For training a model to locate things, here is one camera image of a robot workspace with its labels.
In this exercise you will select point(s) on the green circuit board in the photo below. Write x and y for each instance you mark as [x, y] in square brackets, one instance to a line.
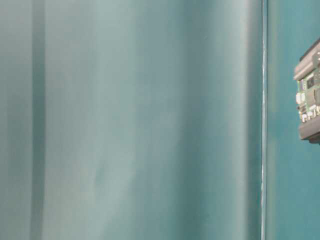
[308, 96]

